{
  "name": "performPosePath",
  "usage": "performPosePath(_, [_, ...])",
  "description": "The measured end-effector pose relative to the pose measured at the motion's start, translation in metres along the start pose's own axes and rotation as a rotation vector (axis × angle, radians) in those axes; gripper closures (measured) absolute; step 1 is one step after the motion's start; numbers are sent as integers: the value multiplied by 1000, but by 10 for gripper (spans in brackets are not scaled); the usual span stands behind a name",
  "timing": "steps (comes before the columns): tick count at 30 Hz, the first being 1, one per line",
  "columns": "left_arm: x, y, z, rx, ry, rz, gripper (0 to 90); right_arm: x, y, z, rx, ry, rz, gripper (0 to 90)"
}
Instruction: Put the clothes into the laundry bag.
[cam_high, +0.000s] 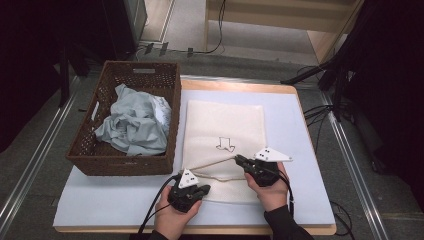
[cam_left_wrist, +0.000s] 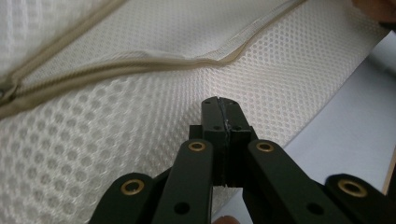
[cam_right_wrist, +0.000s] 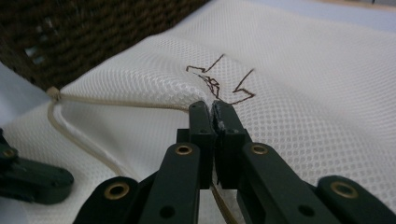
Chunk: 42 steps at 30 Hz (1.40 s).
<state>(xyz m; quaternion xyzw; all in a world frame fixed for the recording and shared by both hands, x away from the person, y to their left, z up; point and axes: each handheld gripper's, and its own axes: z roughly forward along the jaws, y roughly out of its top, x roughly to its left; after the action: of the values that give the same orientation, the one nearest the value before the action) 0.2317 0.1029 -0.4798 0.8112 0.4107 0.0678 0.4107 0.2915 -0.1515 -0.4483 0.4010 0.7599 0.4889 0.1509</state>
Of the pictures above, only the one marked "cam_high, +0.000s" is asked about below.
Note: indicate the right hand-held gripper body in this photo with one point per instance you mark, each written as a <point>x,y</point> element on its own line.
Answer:
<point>265,171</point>

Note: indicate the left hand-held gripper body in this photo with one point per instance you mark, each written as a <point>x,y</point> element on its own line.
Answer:
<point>183,198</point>

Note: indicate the cream mesh laundry bag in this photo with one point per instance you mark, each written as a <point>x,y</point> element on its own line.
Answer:
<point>223,123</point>

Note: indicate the brown wicker basket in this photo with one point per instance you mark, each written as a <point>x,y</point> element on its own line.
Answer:
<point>140,163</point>

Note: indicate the light grey shirt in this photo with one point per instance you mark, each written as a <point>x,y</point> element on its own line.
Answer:
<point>136,123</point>

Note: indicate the person's right hand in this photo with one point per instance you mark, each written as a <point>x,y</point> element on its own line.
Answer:
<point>271,196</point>

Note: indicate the person's left hand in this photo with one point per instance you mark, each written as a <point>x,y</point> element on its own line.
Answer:
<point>175,223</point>

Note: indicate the white table mat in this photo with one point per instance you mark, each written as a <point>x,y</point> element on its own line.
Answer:
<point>110,200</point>

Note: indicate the black tripod stand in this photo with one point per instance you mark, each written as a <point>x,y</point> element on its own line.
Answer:
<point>333,71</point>

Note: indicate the black metal stand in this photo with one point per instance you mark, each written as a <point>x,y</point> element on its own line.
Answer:
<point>64,76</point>

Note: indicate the dark cabinet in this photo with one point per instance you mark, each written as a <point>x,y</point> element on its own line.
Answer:
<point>126,23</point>

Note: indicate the metal floor rail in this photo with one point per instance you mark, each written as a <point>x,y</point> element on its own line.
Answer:
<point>36,153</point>
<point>346,150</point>

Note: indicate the small dark floor bracket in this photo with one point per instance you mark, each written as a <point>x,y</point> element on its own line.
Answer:
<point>190,52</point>
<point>164,48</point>
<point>148,48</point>

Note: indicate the light wooden shelf frame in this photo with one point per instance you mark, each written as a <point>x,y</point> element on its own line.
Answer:
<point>266,20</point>

